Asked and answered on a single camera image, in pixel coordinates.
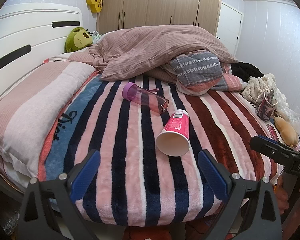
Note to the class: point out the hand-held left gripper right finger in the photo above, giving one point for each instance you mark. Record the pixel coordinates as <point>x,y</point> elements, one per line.
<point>211,172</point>

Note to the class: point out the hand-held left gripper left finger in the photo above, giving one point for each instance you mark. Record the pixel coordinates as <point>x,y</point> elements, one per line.
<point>87,172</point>

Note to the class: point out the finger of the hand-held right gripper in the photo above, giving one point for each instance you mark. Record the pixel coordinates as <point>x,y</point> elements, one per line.
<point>270,148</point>

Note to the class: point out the pink paper cup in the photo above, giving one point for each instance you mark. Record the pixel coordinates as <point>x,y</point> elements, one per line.
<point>176,127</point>

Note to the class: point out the person's right hand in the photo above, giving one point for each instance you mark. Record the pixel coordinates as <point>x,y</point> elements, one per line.
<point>282,195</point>

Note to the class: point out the pink packet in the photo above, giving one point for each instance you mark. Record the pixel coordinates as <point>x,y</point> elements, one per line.
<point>273,132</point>

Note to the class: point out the tan plush toy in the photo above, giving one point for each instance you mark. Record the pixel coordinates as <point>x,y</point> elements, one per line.
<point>287,131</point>

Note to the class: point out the printed mug with pens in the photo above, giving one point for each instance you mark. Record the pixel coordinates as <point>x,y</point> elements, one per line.
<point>266,110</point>

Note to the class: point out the clear plastic bag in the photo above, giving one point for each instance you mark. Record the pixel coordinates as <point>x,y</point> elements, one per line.
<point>287,110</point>

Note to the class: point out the striped fleece blanket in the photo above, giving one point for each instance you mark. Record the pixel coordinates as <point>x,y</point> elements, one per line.
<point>130,155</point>

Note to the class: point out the white fluffy cloth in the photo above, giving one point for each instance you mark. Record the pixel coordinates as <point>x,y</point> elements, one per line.
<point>256,87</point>

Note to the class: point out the black clothing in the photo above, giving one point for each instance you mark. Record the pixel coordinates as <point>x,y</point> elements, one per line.
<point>247,71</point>

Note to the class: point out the pink and white pillow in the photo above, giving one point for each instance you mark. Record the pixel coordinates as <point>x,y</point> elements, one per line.
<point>27,110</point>

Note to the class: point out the purple lid water bottle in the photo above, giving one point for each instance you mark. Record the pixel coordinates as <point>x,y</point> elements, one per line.
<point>146,100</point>

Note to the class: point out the grey patterned quilt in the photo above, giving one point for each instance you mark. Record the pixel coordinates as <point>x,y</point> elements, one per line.
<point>197,67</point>

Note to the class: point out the white door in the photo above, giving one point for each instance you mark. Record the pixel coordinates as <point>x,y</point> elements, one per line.
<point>228,25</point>

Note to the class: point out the pale green plush toy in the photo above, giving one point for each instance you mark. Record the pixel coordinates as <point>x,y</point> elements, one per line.
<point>97,36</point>

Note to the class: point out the pink striped duvet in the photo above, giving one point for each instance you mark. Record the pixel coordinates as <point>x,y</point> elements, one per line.
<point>145,47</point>

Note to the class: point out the white bed headboard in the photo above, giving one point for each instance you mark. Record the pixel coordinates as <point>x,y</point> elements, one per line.
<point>27,35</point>

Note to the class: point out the wooden wardrobe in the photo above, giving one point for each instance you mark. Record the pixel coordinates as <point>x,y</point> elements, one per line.
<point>160,2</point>

